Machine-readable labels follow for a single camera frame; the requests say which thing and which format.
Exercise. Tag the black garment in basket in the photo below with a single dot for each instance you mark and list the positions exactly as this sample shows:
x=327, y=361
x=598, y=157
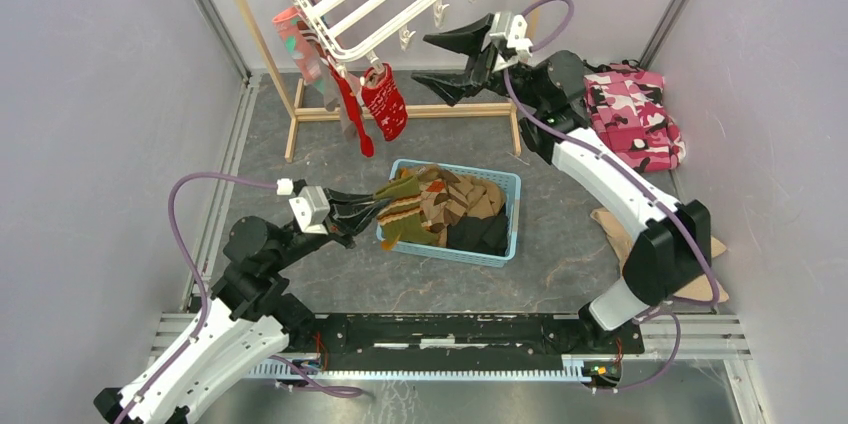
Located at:
x=488, y=235

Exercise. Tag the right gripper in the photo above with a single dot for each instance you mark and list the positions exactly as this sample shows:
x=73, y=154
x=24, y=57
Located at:
x=467, y=39

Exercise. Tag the grey sock striped cuff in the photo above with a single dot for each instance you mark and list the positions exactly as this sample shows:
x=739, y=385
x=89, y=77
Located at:
x=328, y=87

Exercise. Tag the green striped sock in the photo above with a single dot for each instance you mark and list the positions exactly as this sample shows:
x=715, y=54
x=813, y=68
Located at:
x=401, y=220

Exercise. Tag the pink camouflage bag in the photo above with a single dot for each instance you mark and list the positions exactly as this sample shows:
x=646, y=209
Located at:
x=626, y=110

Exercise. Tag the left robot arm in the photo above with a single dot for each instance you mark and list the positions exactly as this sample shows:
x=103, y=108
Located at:
x=247, y=316

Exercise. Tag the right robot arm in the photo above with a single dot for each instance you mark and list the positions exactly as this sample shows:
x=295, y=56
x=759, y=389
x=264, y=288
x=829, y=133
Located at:
x=671, y=241

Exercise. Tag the pink patterned sock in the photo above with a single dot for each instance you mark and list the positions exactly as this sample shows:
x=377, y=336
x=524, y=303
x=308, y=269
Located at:
x=301, y=44

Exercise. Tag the light blue plastic basket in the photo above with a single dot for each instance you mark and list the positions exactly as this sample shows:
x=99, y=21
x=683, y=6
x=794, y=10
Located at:
x=510, y=183

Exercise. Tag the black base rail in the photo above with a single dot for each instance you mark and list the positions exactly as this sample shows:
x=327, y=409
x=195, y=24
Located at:
x=474, y=342

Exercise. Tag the wooden rack frame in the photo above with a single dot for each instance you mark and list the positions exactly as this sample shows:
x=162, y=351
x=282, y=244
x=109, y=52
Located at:
x=305, y=103

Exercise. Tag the beige cloth on floor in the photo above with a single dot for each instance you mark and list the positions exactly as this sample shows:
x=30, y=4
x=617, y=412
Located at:
x=620, y=241

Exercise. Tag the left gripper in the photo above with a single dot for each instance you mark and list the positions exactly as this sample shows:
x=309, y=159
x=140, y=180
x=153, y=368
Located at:
x=345, y=228

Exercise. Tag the red snowflake sock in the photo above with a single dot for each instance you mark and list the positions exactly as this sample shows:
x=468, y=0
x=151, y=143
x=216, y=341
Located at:
x=384, y=101

